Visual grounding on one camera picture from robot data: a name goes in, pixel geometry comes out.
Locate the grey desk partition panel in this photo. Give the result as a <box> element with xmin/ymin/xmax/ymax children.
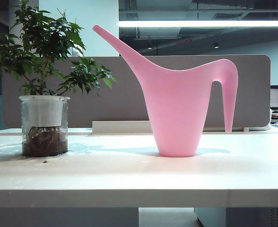
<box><xmin>1</xmin><ymin>54</ymin><xmax>271</xmax><ymax>129</ymax></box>

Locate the grey cabinet under table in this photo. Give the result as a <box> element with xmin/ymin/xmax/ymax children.
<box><xmin>194</xmin><ymin>207</ymin><xmax>278</xmax><ymax>227</ymax></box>

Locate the green leafy potted plant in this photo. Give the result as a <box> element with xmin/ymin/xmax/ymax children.
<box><xmin>0</xmin><ymin>0</ymin><xmax>118</xmax><ymax>97</ymax></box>

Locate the pink plastic watering can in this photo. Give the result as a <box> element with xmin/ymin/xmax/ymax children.
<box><xmin>92</xmin><ymin>24</ymin><xmax>239</xmax><ymax>158</ymax></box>

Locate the grey table support panel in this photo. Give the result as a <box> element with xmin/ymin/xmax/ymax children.
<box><xmin>0</xmin><ymin>207</ymin><xmax>139</xmax><ymax>227</ymax></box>

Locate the white inner plant pot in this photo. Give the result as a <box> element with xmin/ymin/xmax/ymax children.
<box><xmin>26</xmin><ymin>96</ymin><xmax>63</xmax><ymax>127</ymax></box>

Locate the clear glass plant pot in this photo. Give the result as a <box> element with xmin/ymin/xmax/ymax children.
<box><xmin>18</xmin><ymin>95</ymin><xmax>71</xmax><ymax>157</ymax></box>

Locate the long ceiling light strip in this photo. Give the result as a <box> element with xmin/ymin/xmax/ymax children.
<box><xmin>118</xmin><ymin>20</ymin><xmax>278</xmax><ymax>28</ymax></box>

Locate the background computer monitor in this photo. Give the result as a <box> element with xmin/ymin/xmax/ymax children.
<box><xmin>270</xmin><ymin>87</ymin><xmax>278</xmax><ymax>109</ymax></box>

